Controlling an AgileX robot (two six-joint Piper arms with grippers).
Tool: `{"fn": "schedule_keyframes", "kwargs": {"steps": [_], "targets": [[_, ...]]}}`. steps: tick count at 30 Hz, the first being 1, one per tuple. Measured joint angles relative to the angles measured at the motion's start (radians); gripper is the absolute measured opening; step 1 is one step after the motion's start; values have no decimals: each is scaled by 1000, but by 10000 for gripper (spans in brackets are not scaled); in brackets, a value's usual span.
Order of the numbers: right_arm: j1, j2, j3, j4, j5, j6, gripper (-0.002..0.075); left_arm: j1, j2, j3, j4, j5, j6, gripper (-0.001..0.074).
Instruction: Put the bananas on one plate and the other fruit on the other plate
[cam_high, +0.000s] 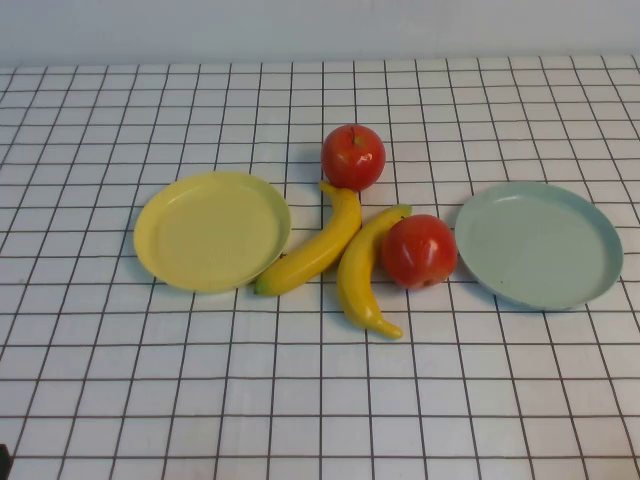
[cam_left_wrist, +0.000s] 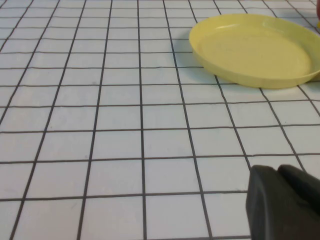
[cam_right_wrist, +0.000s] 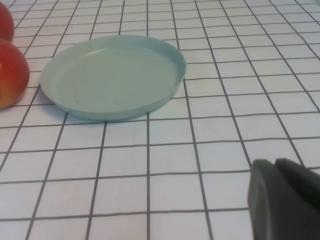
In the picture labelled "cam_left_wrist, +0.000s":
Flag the yellow round plate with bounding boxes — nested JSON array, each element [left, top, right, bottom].
[[188, 13, 320, 90]]

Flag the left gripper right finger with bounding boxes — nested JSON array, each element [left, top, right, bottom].
[[277, 164, 320, 213]]

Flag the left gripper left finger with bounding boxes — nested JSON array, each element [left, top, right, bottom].
[[246, 164, 320, 240]]

